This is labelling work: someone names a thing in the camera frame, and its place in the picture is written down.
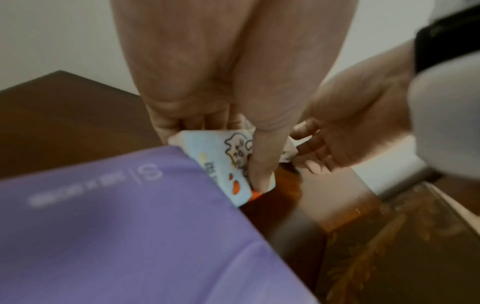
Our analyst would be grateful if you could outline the person's left hand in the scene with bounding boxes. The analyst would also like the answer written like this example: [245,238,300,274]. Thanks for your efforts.
[109,0,359,193]

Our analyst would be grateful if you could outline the black wrist strap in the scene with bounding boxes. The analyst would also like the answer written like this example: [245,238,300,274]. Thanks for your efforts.
[414,5,480,74]

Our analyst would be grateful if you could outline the person's right hand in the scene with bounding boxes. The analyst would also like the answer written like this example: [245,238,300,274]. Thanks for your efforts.
[289,41,417,176]

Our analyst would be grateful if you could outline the brown carved wooden table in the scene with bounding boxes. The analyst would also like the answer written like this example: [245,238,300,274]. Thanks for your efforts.
[0,70,480,304]

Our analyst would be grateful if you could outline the white cartoon print snack packet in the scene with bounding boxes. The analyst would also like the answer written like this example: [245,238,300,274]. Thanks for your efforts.
[168,124,302,208]

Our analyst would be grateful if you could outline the purple package with white print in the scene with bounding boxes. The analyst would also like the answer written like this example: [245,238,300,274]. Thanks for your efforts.
[0,145,320,304]

